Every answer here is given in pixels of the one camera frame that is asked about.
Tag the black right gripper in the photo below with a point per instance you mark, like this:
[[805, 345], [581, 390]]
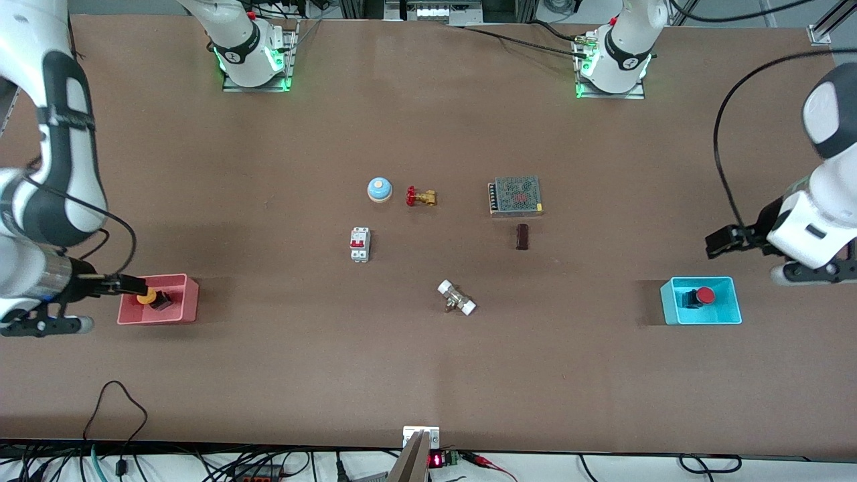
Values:
[[87, 282]]

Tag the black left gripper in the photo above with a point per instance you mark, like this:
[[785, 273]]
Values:
[[765, 229]]

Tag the yellow push button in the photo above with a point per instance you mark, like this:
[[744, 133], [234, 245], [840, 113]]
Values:
[[151, 297]]

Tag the red push button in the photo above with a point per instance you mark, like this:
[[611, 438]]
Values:
[[701, 296]]

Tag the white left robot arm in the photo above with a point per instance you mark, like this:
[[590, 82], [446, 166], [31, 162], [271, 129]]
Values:
[[813, 214]]

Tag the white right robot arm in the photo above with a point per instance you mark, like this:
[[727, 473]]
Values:
[[63, 134]]

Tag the pink plastic box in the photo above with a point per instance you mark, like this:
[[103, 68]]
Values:
[[181, 301]]

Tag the blue plastic box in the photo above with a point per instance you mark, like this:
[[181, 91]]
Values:
[[726, 308]]

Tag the dark brown rectangular block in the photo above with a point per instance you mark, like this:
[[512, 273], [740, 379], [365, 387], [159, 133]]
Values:
[[522, 237]]

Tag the metal mesh power supply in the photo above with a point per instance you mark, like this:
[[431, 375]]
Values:
[[515, 195]]

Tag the black power strip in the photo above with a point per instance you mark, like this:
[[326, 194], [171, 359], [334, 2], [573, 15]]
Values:
[[258, 474]]

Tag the white red circuit breaker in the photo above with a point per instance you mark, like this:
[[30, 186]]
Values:
[[359, 244]]

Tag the blue round bell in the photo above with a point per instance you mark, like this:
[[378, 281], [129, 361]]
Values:
[[379, 190]]

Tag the white metal connector part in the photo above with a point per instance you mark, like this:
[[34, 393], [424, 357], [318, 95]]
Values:
[[456, 298]]

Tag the red clip lead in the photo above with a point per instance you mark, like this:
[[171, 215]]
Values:
[[489, 463]]

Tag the grey metal bar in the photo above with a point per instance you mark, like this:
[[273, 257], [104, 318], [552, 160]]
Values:
[[412, 462]]

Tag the red digit display module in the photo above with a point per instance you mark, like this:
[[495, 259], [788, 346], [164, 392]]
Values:
[[438, 459]]

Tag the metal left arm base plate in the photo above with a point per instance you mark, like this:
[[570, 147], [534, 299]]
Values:
[[639, 94]]

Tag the aluminium profile rail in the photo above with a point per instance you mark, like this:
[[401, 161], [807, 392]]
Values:
[[830, 23]]

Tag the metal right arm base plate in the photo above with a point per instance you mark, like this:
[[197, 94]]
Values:
[[288, 67]]

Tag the metal table edge bracket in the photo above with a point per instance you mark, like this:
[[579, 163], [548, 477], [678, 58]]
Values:
[[410, 434]]

